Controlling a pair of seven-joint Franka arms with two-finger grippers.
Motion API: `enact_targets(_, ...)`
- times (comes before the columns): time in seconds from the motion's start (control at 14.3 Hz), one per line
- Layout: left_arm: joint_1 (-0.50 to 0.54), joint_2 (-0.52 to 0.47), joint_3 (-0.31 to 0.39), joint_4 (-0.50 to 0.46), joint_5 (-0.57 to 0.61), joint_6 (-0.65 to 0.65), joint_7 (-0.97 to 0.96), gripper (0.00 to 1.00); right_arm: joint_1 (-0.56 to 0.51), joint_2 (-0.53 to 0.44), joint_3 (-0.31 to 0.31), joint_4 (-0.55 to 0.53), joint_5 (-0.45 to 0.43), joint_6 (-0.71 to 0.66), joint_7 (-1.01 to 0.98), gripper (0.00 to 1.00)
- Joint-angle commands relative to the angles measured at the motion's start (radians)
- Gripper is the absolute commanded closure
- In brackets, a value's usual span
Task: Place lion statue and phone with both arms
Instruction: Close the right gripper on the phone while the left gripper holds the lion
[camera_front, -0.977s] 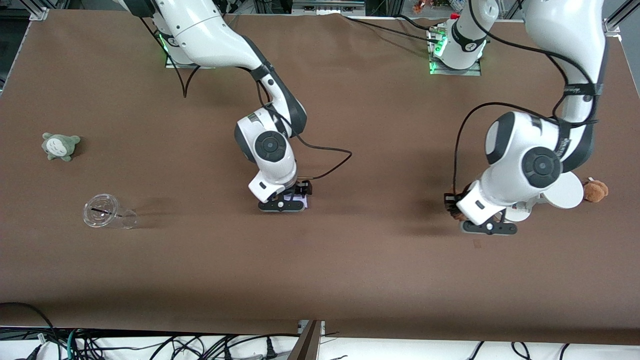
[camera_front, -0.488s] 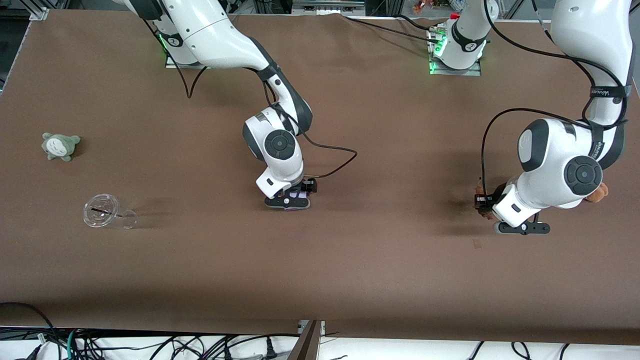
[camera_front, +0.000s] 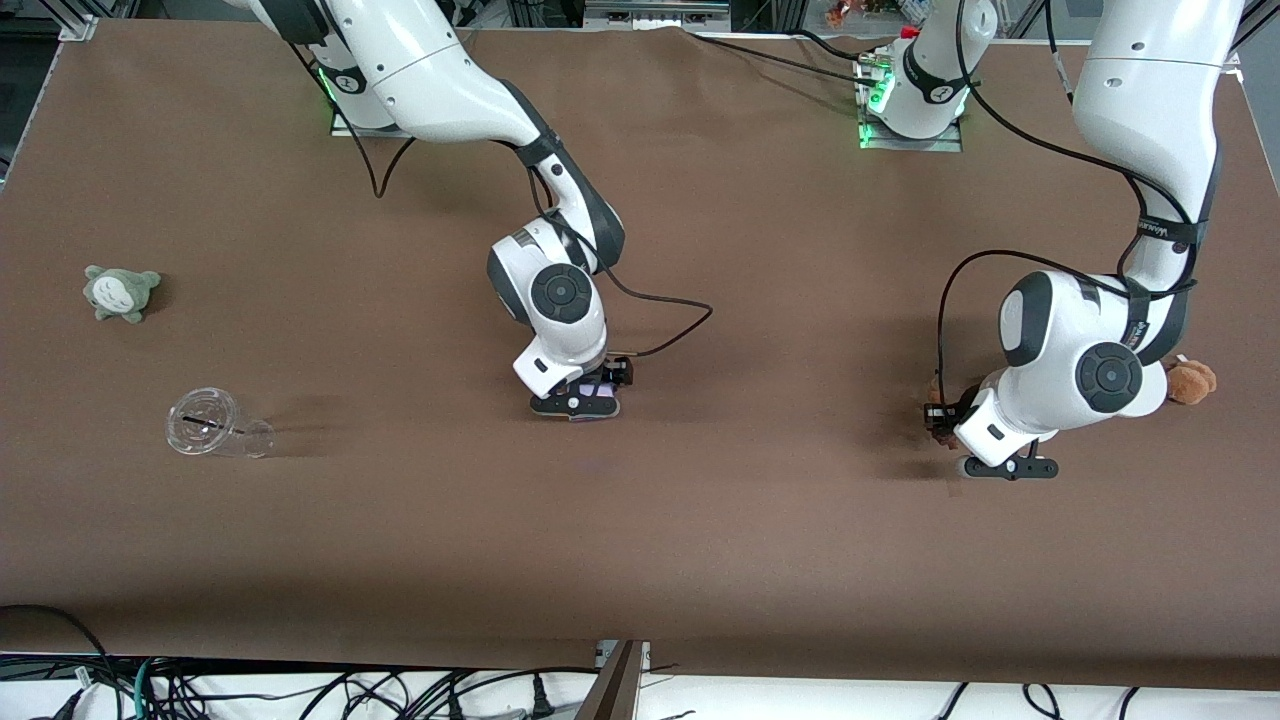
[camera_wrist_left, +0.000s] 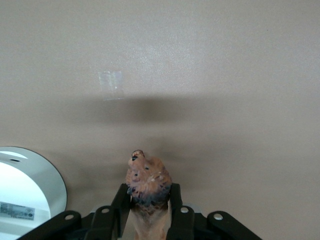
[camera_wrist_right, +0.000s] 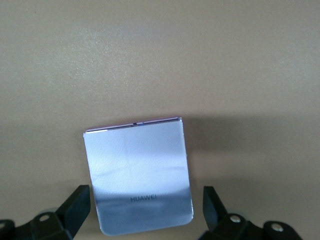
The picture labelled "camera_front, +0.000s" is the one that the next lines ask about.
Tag aluminium corner profile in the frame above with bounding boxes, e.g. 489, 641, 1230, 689
55, 0, 101, 41

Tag colourful background toys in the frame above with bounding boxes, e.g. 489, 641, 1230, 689
825, 0, 931, 26

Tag brown table cover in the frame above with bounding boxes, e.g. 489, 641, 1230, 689
0, 18, 1280, 691

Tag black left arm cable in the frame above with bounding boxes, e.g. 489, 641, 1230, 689
937, 0, 1201, 406

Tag brown plush keychain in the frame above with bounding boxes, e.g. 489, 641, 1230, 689
1163, 357, 1218, 406

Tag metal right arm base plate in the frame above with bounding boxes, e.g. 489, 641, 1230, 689
330, 95, 411, 138

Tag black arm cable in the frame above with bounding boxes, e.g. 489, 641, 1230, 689
290, 40, 714, 359
937, 0, 1201, 406

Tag grey metal rack unit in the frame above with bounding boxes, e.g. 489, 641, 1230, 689
583, 0, 733, 31

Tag thick black looped cable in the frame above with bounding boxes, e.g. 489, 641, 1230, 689
0, 604, 126, 720

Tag aluminium table frame beam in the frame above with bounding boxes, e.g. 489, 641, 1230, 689
575, 640, 651, 720

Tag short black table cable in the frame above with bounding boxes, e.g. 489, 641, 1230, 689
798, 28, 869, 61

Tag grey Totoro plush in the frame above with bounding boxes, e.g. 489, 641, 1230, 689
83, 265, 162, 324

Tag clear plastic cup with lid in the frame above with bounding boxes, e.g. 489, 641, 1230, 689
165, 387, 276, 459

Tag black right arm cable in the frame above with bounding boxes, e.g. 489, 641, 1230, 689
290, 40, 714, 359

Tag long black table cable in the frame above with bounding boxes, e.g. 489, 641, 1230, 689
685, 30, 881, 86

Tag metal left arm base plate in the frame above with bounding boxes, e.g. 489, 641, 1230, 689
858, 55, 963, 153

